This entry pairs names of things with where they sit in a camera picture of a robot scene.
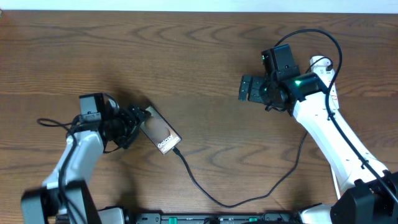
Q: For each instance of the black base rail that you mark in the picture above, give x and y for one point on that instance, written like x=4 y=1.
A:
x=191 y=218

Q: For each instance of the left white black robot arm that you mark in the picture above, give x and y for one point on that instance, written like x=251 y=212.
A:
x=64 y=193

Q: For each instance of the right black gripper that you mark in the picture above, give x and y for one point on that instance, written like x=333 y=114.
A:
x=256 y=82

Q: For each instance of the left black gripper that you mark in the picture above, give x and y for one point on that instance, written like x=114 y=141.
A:
x=133 y=123

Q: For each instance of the white power strip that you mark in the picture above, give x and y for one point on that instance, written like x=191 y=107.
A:
x=323 y=67

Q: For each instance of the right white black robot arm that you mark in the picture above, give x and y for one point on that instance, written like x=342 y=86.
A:
x=311 y=99

